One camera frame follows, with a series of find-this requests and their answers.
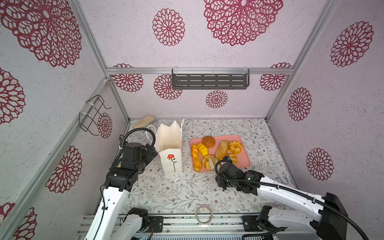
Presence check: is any brown round fake bun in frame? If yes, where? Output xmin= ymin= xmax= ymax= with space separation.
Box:
xmin=202 ymin=136 xmax=216 ymax=149

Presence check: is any oval fake bread loaf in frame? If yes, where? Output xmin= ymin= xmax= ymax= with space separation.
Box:
xmin=215 ymin=140 xmax=230 ymax=161

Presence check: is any round fake bread roll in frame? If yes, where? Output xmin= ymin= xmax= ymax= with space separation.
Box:
xmin=228 ymin=154 xmax=238 ymax=166

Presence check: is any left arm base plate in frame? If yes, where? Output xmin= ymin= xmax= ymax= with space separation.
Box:
xmin=137 ymin=216 xmax=164 ymax=234

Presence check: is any pink plastic tray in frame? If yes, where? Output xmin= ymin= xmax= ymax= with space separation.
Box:
xmin=190 ymin=135 xmax=251 ymax=173

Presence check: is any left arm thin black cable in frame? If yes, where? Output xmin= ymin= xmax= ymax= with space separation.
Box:
xmin=91 ymin=127 xmax=157 ymax=240

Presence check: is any clear tape roll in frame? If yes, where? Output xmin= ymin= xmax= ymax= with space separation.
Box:
xmin=195 ymin=205 xmax=214 ymax=226

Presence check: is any black wire wall rack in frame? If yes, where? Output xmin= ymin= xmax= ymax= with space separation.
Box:
xmin=78 ymin=95 xmax=112 ymax=136

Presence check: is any ring shaped fake bread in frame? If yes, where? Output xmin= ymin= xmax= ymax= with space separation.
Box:
xmin=229 ymin=141 xmax=243 ymax=155

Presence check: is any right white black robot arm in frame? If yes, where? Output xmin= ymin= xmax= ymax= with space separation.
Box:
xmin=210 ymin=157 xmax=348 ymax=240

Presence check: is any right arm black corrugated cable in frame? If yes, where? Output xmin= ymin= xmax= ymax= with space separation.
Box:
xmin=214 ymin=158 xmax=370 ymax=240

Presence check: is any white paper gift bag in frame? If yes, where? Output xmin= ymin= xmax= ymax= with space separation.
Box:
xmin=148 ymin=119 xmax=185 ymax=178

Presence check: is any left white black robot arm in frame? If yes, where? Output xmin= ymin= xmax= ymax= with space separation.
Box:
xmin=86 ymin=142 xmax=158 ymax=240

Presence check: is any grey slotted wall shelf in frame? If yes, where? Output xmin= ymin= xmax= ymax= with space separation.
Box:
xmin=171 ymin=69 xmax=250 ymax=90

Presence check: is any long fake bread piece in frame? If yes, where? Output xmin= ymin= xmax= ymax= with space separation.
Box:
xmin=191 ymin=144 xmax=202 ymax=172

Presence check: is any short twisted fake bread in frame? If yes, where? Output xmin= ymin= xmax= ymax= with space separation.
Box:
xmin=197 ymin=143 xmax=209 ymax=157

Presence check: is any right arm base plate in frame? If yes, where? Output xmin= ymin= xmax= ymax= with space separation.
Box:
xmin=241 ymin=214 xmax=285 ymax=233

